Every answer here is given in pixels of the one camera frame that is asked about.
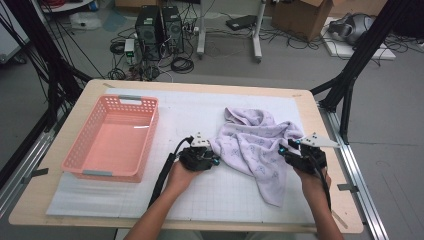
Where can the lavender printed towel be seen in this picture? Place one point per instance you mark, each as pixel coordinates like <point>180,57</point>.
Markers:
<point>253,150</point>

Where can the open cardboard box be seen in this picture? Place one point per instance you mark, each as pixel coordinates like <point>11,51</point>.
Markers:
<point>300,18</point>

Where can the aluminium rail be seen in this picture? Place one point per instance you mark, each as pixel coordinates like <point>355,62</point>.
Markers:
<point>350,160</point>
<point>30,156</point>

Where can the white cabinet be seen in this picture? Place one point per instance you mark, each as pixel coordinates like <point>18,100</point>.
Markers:
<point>10,43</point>

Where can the silver grey device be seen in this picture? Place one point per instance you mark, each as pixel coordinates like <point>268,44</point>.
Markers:
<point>353,28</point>

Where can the person's right hand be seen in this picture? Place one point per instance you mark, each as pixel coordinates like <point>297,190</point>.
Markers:
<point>315,186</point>

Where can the small white box green light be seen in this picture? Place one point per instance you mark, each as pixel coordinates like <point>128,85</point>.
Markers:
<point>129,46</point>

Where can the flat black device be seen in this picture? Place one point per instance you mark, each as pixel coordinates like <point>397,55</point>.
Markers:
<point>241,22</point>

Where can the clear plastic bag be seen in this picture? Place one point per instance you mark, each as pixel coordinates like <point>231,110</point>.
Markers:
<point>85,20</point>

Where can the slim black computer tower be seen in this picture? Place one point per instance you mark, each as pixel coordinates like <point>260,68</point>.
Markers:
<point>173,30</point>

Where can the grey metal bracket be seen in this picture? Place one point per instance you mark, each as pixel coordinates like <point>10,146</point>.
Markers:
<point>348,187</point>
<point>38,172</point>

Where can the white grid mat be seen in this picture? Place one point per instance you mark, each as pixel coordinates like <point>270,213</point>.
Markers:
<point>186,110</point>

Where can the round white table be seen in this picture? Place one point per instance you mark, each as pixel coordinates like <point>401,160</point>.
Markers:
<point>66,6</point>

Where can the black metal frame strut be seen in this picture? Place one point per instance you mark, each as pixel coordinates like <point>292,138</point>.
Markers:
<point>40,43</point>
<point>363,50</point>

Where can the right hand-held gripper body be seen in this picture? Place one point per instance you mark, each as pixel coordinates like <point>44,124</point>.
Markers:
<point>310,160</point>

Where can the person's left hand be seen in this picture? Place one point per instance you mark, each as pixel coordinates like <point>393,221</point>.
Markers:
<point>180,181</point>

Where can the pink plastic basket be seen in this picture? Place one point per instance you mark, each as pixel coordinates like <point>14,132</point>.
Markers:
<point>116,146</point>

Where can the white foam board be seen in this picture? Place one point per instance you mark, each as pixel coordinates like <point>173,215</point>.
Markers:
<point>346,51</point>

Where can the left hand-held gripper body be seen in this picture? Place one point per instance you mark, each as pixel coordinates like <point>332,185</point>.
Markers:
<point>195,158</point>

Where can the white stand leg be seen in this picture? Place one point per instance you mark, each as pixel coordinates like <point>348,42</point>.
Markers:
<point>257,36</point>
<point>201,33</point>

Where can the large black computer tower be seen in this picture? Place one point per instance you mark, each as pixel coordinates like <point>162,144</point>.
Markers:
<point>148,33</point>

